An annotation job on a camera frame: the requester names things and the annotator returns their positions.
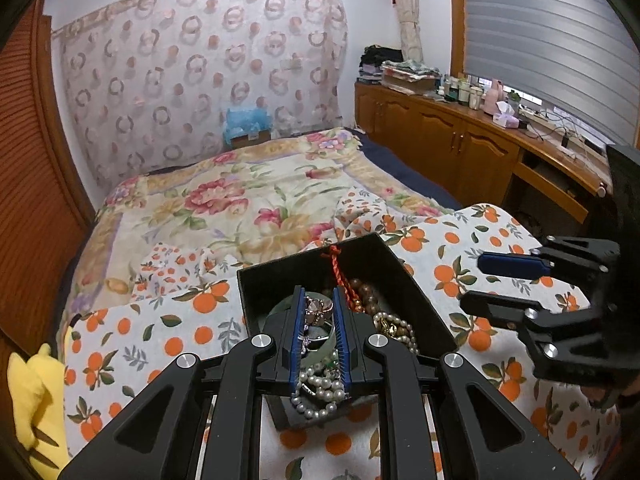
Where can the pink tissue box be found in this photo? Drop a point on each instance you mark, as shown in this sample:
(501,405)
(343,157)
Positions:
(506,116)

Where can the white power strip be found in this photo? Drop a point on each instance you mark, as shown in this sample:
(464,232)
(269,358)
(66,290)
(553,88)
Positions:
(537,114)

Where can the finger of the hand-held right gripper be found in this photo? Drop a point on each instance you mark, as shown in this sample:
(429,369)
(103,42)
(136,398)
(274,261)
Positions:
(510,265)
(490,305)

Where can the wooden louvre door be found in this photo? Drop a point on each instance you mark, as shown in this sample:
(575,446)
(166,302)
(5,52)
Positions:
(35,185)

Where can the pale green jade bangle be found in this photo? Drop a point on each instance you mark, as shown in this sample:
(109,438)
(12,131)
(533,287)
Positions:
(324,347)

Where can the wooden cabinet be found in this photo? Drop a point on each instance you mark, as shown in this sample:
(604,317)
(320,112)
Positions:
(450,140)

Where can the row of cosmetic bottles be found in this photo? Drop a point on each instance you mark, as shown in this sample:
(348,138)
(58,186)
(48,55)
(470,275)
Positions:
(460,91)

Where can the silver jewellery piece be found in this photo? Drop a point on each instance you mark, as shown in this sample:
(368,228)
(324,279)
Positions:
(317,310)

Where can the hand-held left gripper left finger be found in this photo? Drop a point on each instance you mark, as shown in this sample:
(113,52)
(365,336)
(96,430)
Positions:
(295,325)

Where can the circle print curtain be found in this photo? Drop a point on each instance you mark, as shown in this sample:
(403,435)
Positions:
(200,70)

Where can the blue gauze bundle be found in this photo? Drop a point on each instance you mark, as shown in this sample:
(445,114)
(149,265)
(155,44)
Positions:
(247,122)

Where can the grey window blind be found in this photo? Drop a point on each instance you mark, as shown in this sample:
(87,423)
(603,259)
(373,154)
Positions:
(540,30)

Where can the black jewelry box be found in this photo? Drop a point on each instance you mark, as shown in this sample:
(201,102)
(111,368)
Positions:
(410,300)

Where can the navy bed sheet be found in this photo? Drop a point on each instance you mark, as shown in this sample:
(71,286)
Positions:
(405,170)

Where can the wooden window frame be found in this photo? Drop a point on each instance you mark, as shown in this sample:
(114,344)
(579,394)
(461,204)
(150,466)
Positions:
(456,15)

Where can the orange fruit print blanket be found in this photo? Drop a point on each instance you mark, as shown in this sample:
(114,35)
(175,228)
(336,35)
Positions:
(500,240)

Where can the stack of light folded fabrics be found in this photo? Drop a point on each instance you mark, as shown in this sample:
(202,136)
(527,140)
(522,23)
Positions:
(410,75)

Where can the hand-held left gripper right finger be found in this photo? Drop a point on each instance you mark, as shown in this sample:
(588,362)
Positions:
(340,330)

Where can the dark folded clothes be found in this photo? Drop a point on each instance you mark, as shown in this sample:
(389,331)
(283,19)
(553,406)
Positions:
(380,55)

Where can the green gem pendant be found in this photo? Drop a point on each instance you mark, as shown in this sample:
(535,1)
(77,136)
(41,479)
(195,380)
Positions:
(331,361)

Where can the cream lace curtain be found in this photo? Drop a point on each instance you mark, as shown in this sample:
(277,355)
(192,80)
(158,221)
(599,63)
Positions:
(407,10)

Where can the pink bottle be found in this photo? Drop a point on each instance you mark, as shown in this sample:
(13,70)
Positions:
(494,95)

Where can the small cardboard box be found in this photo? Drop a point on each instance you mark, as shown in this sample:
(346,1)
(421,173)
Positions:
(252,137)

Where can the floral quilt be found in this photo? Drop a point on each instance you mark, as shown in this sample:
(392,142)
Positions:
(225,200)

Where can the yellow plush toy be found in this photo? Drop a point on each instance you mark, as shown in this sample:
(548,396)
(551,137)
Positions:
(35,395)

